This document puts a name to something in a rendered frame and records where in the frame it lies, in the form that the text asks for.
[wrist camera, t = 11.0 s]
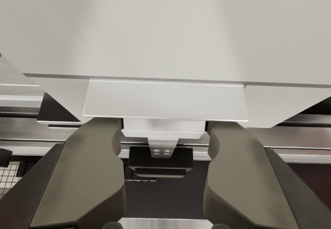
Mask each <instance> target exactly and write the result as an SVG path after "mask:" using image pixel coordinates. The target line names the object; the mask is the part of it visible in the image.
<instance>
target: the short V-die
mask: <svg viewBox="0 0 331 229"><path fill-rule="evenodd" d="M37 122H38V123H40V124H48V128H50V129H51V130H71V131H76V130H77V129H79V128H80V127H81V126H82V125H84V124H85V123H86V122H81V121H80V120H78V119H77V118H76V117H75V116H74V115H73V114H71V113H70V112H69V111H68V110H67V109H66V108H64V107H63V106H62V105H61V104H60V103H58V102H57V101H56V100H55V99H54V98H53V97H51V96H50V95H49V94H48V93H44V96H43V99H42V103H41V106H40V110H39V114H38V117H37ZM203 134H208V133H207V132H206V131H205V132H204V133H203Z"/></svg>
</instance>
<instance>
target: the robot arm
mask: <svg viewBox="0 0 331 229"><path fill-rule="evenodd" d="M122 129H124V119H123V118H103V117H94V118H92V119H91V120H89V121H88V122H86V123H85V124H84V125H82V126H81V127H80V128H79V129H77V130H76V131H75V132H74V133H73V134H72V135H71V136H70V137H69V138H68V139H67V140H66V141H65V142H64V143H56V144H55V145H54V146H53V147H52V148H51V149H50V150H49V151H48V152H47V153H46V154H45V155H44V156H43V157H42V158H41V159H40V160H39V161H38V162H37V163H36V164H35V165H34V166H33V167H32V168H31V169H30V170H29V171H28V172H27V173H26V174H25V175H24V176H23V177H22V178H21V179H20V180H19V181H18V182H17V183H16V184H15V185H14V186H13V187H12V188H11V189H10V190H9V191H8V192H7V193H6V194H5V195H4V196H3V197H2V198H1V199H0V229H123V227H122V225H121V224H120V223H119V222H118V221H119V220H120V219H121V218H122V217H123V216H124V214H125V212H126V192H125V179H124V166H123V161H122V160H121V159H120V158H119V157H118V155H119V154H120V153H121V140H120V132H121V130H122ZM204 131H206V132H207V133H208V135H209V136H210V140H209V146H208V151H207V153H208V155H209V156H210V158H211V159H212V161H211V162H210V163H209V166H208V172H207V177H206V183H205V188H204V196H203V213H204V215H205V217H206V219H207V220H208V221H209V222H211V223H212V224H213V226H212V228H211V229H331V211H330V209H329V208H328V207H327V206H326V205H325V204H324V203H323V202H322V200H321V199H320V198H319V197H318V196H317V195H316V194H315V193H314V192H313V191H312V190H311V189H310V188H309V187H308V186H307V185H306V184H305V183H304V181H303V180H302V179H301V178H300V177H299V176H298V175H297V174H296V173H295V172H294V171H293V170H292V169H291V168H290V167H289V166H288V165H287V164H286V163H285V162H284V161H283V160H282V158H281V157H280V156H279V155H278V154H277V153H276V152H275V151H274V150H273V149H266V148H265V147H264V146H263V145H262V144H261V143H260V142H259V141H258V140H257V139H256V138H255V137H254V136H253V135H252V134H251V133H250V132H249V131H248V130H247V129H245V128H244V127H243V126H241V125H240V124H239V123H237V122H222V121H205V130H204Z"/></svg>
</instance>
